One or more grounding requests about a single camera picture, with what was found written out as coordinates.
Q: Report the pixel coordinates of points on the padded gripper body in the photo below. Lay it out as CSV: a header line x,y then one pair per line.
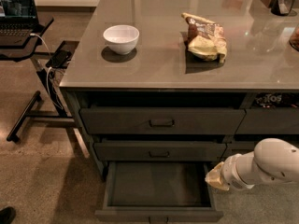
x,y
234,173

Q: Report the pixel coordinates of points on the drawer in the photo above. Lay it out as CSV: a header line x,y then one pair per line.
x,y
158,192
154,120
158,151
270,121
238,148

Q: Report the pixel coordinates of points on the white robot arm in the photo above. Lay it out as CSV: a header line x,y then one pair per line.
x,y
273,161

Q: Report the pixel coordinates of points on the chips bag in drawer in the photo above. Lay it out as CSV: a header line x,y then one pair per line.
x,y
267,100

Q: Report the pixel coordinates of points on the grey kitchen island cabinet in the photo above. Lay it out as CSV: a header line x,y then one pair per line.
x,y
160,72

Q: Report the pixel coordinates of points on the brown yellow snack bag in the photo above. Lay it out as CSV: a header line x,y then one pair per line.
x,y
205,38

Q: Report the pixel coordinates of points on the brown round container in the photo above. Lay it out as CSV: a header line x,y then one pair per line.
x,y
294,39

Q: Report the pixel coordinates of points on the white ceramic bowl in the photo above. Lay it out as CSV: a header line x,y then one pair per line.
x,y
121,39

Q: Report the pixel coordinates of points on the black smartphone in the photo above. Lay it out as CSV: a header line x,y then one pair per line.
x,y
59,58

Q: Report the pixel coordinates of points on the black shoe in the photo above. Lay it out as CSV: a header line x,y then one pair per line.
x,y
7,215

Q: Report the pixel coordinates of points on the black rolling laptop stand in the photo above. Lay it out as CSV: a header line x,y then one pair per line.
x,y
29,90

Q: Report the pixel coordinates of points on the black laptop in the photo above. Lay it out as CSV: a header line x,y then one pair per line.
x,y
18,19

